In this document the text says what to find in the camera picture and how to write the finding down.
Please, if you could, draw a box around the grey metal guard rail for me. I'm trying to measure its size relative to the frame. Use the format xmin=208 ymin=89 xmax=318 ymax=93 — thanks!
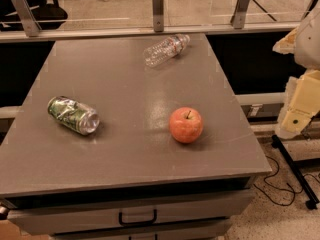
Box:
xmin=0 ymin=22 xmax=300 ymax=43

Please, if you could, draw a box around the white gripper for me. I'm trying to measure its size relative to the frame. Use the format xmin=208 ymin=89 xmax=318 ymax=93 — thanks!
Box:
xmin=272 ymin=7 xmax=320 ymax=139

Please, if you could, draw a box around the black office chair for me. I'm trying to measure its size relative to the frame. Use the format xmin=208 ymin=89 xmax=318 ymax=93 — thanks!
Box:
xmin=0 ymin=0 xmax=68 ymax=31

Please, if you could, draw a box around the right metal rail bracket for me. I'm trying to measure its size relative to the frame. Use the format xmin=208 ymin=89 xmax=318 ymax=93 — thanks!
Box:
xmin=230 ymin=0 xmax=250 ymax=29

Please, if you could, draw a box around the metal rail bracket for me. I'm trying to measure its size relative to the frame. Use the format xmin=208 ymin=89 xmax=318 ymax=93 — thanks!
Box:
xmin=152 ymin=0 xmax=164 ymax=32
xmin=230 ymin=0 xmax=250 ymax=29
xmin=11 ymin=0 xmax=41 ymax=37

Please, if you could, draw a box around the grey cabinet drawer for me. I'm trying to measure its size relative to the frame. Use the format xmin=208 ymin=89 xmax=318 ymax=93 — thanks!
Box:
xmin=8 ymin=189 xmax=254 ymax=235

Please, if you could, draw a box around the red apple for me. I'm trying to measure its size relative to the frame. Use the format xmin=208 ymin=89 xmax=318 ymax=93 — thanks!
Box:
xmin=169 ymin=107 xmax=203 ymax=144

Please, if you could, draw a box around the black drawer handle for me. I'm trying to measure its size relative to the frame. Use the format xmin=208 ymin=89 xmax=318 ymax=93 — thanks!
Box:
xmin=118 ymin=209 xmax=158 ymax=227

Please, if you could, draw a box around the left metal rail bracket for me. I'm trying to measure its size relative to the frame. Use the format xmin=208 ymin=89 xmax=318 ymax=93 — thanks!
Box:
xmin=11 ymin=0 xmax=41 ymax=37

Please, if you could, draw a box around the clear plastic water bottle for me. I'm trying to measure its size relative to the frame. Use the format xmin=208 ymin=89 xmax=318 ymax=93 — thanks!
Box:
xmin=143 ymin=34 xmax=190 ymax=67

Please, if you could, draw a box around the black stand leg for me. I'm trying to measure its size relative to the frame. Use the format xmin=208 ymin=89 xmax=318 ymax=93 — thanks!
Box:
xmin=272 ymin=135 xmax=320 ymax=210

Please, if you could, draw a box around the middle metal rail bracket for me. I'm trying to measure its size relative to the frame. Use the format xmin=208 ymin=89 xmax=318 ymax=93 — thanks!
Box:
xmin=152 ymin=0 xmax=164 ymax=32

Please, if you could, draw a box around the crushed green soda can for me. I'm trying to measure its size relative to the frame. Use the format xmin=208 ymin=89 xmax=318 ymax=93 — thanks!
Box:
xmin=47 ymin=96 xmax=100 ymax=136

